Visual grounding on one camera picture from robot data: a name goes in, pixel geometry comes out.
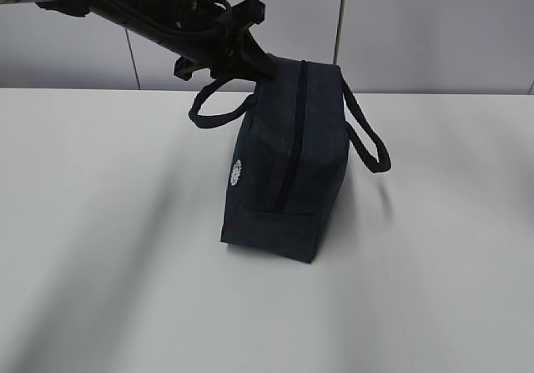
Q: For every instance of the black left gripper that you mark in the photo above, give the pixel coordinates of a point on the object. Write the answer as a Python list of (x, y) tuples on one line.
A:
[(231, 52)]

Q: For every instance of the navy blue lunch bag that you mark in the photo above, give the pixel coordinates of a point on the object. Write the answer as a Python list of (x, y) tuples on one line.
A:
[(290, 156)]

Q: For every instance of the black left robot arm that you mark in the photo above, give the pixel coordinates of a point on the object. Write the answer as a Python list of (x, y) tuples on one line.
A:
[(206, 34)]

